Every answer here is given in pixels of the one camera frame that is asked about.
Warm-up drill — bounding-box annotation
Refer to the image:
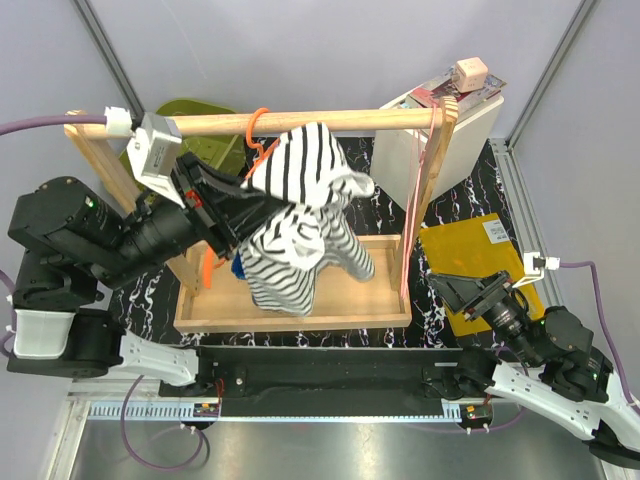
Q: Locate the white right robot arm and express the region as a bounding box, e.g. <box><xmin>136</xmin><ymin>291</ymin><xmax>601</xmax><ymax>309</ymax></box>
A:
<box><xmin>425</xmin><ymin>271</ymin><xmax>639</xmax><ymax>470</ymax></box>

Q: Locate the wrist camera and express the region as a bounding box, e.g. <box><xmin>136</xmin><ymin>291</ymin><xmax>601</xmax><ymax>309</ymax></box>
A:
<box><xmin>512</xmin><ymin>251</ymin><xmax>560</xmax><ymax>289</ymax></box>
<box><xmin>127</xmin><ymin>112</ymin><xmax>184</xmax><ymax>207</ymax></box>

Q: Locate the pink wire hanger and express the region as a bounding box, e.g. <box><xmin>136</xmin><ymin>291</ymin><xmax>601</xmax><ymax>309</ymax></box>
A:
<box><xmin>400</xmin><ymin>118</ymin><xmax>435</xmax><ymax>299</ymax></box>

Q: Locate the striped white tank top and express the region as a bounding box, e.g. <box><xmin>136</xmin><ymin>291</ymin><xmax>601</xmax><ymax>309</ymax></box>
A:
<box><xmin>238</xmin><ymin>122</ymin><xmax>375</xmax><ymax>316</ymax></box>

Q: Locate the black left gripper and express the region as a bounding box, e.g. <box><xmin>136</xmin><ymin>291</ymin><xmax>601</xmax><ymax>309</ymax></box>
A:
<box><xmin>91</xmin><ymin>150</ymin><xmax>297</xmax><ymax>291</ymax></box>

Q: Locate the stack of books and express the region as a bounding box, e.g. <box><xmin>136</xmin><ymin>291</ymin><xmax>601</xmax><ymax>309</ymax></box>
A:
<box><xmin>398</xmin><ymin>67</ymin><xmax>507</xmax><ymax>116</ymax></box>

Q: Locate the beige cube power socket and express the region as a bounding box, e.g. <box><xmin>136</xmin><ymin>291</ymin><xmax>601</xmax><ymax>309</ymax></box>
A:
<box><xmin>452</xmin><ymin>57</ymin><xmax>489</xmax><ymax>93</ymax></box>

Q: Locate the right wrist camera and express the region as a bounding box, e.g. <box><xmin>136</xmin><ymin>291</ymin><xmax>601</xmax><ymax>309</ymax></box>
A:
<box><xmin>512</xmin><ymin>251</ymin><xmax>560</xmax><ymax>289</ymax></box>

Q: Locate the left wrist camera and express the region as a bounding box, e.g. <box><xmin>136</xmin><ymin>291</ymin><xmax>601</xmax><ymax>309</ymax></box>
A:
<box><xmin>127</xmin><ymin>112</ymin><xmax>184</xmax><ymax>207</ymax></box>

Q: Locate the white storage box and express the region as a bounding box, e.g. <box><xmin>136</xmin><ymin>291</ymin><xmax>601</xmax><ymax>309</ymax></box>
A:
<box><xmin>369</xmin><ymin>92</ymin><xmax>505</xmax><ymax>213</ymax></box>

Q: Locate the blue tank top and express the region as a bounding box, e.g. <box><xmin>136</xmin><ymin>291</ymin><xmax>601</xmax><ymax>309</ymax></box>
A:
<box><xmin>230</xmin><ymin>251</ymin><xmax>246</xmax><ymax>280</ymax></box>

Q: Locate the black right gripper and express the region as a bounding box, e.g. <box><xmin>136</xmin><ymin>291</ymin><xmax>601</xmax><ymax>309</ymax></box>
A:
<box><xmin>424</xmin><ymin>267</ymin><xmax>542</xmax><ymax>366</ymax></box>

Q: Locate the yellow padded envelope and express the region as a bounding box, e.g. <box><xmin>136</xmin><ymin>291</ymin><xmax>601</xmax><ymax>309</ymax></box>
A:
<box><xmin>419</xmin><ymin>213</ymin><xmax>545</xmax><ymax>340</ymax></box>

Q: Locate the green plastic basket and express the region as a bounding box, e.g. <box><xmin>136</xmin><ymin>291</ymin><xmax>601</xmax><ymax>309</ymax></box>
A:
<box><xmin>120</xmin><ymin>99</ymin><xmax>246</xmax><ymax>191</ymax></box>

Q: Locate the wooden clothes rack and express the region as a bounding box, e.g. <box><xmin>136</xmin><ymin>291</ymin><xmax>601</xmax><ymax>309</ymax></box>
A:
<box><xmin>63</xmin><ymin>95</ymin><xmax>460</xmax><ymax>334</ymax></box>

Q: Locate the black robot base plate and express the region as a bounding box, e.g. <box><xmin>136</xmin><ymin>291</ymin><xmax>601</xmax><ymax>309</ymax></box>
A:
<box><xmin>159</xmin><ymin>346</ymin><xmax>491</xmax><ymax>421</ymax></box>

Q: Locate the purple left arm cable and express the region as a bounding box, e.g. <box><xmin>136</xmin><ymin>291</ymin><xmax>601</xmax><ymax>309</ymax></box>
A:
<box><xmin>0</xmin><ymin>105</ymin><xmax>132</xmax><ymax>359</ymax></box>

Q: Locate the purple floor cable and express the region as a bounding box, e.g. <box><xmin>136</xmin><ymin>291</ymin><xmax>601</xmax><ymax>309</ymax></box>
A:
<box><xmin>121</xmin><ymin>374</ymin><xmax>211</xmax><ymax>472</ymax></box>

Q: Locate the orange plastic hanger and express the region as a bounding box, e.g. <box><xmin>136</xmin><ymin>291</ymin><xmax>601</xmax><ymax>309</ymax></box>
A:
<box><xmin>202</xmin><ymin>107</ymin><xmax>281</xmax><ymax>290</ymax></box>

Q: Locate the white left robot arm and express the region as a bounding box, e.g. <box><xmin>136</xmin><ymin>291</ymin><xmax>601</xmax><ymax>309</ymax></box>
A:
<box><xmin>7</xmin><ymin>153</ymin><xmax>284</xmax><ymax>396</ymax></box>

